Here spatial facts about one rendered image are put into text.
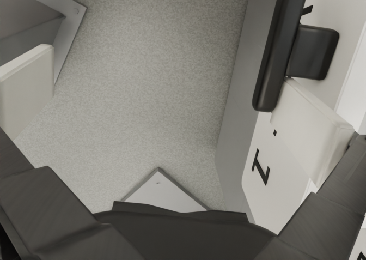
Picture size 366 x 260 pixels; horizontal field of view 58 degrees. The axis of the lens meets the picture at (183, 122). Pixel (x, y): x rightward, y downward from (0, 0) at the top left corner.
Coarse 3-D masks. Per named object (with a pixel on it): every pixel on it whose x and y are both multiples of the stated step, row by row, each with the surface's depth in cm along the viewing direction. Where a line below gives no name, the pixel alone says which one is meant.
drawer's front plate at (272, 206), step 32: (320, 0) 20; (352, 0) 17; (352, 32) 16; (352, 64) 16; (320, 96) 19; (352, 96) 17; (256, 128) 29; (288, 160) 22; (256, 192) 27; (288, 192) 22; (256, 224) 27
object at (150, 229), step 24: (96, 216) 7; (120, 216) 7; (144, 216) 7; (168, 216) 7; (192, 216) 7; (216, 216) 8; (240, 216) 8; (144, 240) 6; (168, 240) 6; (192, 240) 7; (216, 240) 7; (240, 240) 7; (264, 240) 7
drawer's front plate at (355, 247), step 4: (364, 228) 34; (360, 232) 34; (364, 232) 34; (360, 236) 34; (364, 236) 34; (356, 240) 35; (360, 240) 34; (364, 240) 34; (356, 244) 35; (360, 244) 34; (364, 244) 33; (356, 248) 35; (360, 248) 34; (364, 248) 33; (352, 252) 35; (356, 252) 35; (364, 252) 33; (352, 256) 35; (356, 256) 34
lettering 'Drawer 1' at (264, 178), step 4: (304, 8) 22; (308, 8) 22; (312, 8) 21; (304, 12) 22; (308, 12) 21; (284, 76) 24; (288, 76) 23; (276, 132) 25; (256, 152) 28; (256, 156) 28; (256, 160) 28; (256, 164) 28; (252, 168) 29; (260, 168) 27; (268, 168) 25; (260, 172) 27; (268, 172) 25; (264, 176) 26; (268, 176) 25; (264, 180) 26
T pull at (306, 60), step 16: (288, 0) 16; (304, 0) 17; (272, 16) 18; (288, 16) 17; (272, 32) 18; (288, 32) 17; (304, 32) 17; (320, 32) 17; (336, 32) 17; (272, 48) 17; (288, 48) 17; (304, 48) 18; (320, 48) 18; (272, 64) 18; (288, 64) 18; (304, 64) 18; (320, 64) 18; (272, 80) 18; (256, 96) 19; (272, 96) 18
